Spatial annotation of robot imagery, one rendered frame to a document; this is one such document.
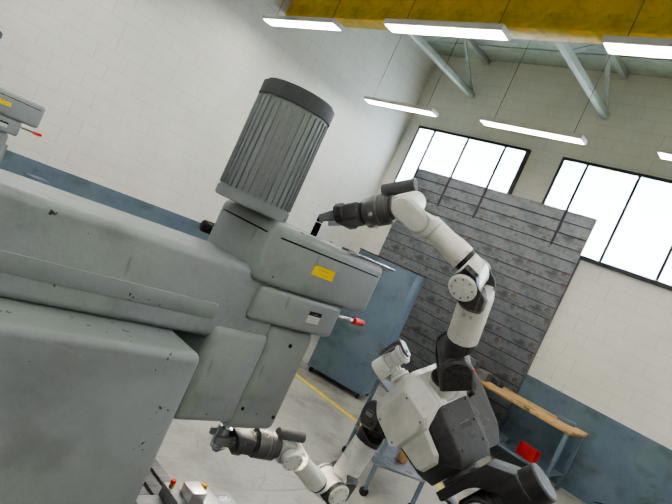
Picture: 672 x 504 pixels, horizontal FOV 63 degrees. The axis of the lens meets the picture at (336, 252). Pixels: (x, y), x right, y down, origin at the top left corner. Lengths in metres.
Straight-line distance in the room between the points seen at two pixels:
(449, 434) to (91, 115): 7.11
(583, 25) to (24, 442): 5.93
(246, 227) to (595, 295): 7.98
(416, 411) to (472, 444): 0.19
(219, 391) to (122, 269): 0.45
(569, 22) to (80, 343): 5.86
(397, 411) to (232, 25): 7.76
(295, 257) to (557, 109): 9.22
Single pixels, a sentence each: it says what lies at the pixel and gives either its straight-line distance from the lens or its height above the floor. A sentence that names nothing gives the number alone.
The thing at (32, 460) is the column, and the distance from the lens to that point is 1.22.
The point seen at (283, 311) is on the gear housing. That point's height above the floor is 1.68.
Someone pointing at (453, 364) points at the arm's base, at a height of 1.73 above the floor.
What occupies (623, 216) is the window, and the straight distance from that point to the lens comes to 9.28.
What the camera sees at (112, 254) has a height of 1.70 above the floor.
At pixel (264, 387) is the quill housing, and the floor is 1.45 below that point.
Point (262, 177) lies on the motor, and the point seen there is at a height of 1.97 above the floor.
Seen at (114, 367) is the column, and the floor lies 1.51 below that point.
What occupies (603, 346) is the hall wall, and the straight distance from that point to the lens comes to 8.97.
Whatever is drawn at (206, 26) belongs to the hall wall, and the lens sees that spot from 8.77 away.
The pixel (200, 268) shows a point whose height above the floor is 1.72.
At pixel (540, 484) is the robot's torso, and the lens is 1.71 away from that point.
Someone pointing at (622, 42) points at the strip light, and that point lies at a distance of 5.32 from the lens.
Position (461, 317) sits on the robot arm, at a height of 1.86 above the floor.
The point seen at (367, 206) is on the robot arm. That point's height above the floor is 2.03.
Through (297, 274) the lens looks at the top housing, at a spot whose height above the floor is 1.78.
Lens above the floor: 1.92
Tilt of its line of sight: 2 degrees down
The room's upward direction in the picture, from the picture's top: 25 degrees clockwise
